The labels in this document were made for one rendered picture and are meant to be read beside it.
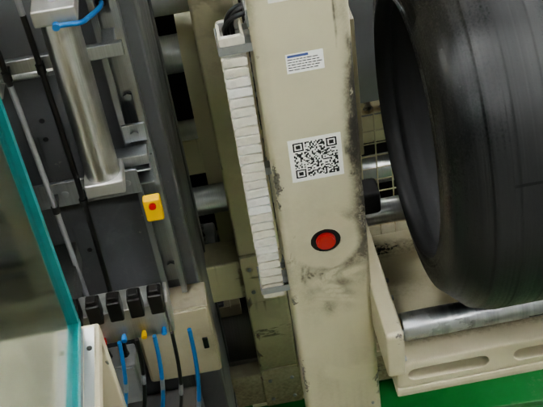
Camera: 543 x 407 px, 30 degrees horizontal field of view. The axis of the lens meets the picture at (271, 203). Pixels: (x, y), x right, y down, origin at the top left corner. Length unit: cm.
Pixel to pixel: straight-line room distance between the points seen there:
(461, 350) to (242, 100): 55
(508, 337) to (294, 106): 54
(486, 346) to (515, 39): 55
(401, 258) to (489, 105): 65
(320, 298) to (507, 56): 54
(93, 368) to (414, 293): 80
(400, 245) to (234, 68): 67
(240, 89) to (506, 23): 35
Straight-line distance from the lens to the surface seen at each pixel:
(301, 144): 141
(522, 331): 166
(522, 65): 129
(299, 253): 154
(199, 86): 223
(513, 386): 271
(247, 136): 140
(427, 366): 163
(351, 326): 167
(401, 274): 183
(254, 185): 146
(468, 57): 128
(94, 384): 112
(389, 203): 180
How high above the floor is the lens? 209
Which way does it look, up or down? 40 degrees down
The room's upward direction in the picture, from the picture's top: 9 degrees counter-clockwise
